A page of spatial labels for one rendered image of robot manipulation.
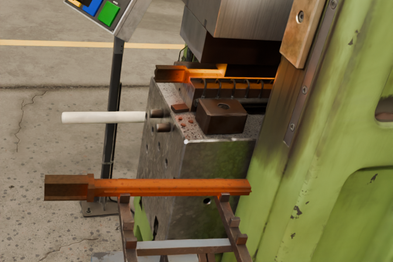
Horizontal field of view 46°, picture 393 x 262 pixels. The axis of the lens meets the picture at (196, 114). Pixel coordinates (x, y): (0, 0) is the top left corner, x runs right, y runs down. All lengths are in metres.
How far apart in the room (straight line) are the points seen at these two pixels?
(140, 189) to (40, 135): 1.89
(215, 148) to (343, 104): 0.41
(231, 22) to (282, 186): 0.43
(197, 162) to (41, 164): 1.45
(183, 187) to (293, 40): 0.41
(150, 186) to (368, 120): 0.48
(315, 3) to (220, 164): 0.52
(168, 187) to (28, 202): 1.46
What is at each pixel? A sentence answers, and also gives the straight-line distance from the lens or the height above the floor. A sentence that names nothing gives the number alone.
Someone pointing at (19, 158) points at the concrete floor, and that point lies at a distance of 2.63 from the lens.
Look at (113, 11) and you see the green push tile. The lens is 1.70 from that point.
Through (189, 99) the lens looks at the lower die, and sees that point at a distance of 1.35.
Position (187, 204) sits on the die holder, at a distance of 1.36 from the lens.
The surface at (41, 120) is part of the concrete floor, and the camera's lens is 2.95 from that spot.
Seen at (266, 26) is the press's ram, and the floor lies 1.20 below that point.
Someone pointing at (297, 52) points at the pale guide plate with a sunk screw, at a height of 1.22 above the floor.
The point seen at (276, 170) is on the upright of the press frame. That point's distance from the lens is 1.19.
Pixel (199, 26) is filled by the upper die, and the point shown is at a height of 1.15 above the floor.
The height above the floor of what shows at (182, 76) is 0.99.
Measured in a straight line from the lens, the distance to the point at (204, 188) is 0.98.
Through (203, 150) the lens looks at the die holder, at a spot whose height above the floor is 0.88.
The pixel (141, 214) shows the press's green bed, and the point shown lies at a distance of 1.71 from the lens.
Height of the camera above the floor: 1.57
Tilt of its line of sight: 30 degrees down
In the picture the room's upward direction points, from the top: 12 degrees clockwise
